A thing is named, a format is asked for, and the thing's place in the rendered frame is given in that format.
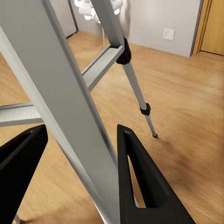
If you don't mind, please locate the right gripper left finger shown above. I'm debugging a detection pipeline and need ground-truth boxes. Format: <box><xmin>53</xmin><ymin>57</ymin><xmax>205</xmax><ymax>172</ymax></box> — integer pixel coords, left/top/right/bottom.
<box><xmin>0</xmin><ymin>124</ymin><xmax>48</xmax><ymax>224</ymax></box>

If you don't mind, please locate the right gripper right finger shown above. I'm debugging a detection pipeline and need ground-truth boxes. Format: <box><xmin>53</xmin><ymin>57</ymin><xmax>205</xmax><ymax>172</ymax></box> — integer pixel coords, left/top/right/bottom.
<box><xmin>117</xmin><ymin>124</ymin><xmax>196</xmax><ymax>224</ymax></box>

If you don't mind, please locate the camera tripod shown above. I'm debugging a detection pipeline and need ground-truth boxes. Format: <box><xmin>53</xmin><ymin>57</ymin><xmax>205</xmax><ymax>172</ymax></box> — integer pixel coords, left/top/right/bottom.
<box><xmin>0</xmin><ymin>0</ymin><xmax>158</xmax><ymax>224</ymax></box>

